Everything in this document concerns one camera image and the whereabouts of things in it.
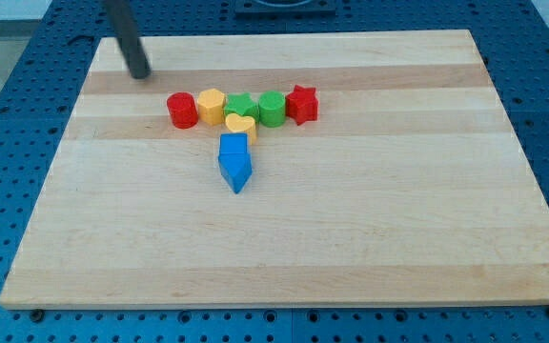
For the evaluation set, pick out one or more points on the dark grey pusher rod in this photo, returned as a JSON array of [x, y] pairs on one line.
[[119, 13]]

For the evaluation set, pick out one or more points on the blue cube block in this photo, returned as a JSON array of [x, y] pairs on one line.
[[233, 143]]

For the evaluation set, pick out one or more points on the red cylinder block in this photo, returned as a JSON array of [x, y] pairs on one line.
[[182, 110]]

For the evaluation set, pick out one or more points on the yellow hexagon block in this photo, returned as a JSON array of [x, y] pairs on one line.
[[211, 105]]

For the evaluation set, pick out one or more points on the green star block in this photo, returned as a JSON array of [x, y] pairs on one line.
[[242, 104]]

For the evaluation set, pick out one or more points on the yellow heart block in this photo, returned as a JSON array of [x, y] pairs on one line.
[[236, 123]]

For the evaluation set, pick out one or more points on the green cylinder block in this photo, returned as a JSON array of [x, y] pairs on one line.
[[271, 106]]

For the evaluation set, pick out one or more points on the blue triangle block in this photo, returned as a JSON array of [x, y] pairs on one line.
[[236, 169]]

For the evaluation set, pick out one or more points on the red star block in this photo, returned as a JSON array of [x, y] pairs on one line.
[[302, 104]]

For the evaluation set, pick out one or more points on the light wooden board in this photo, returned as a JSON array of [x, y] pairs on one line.
[[411, 188]]

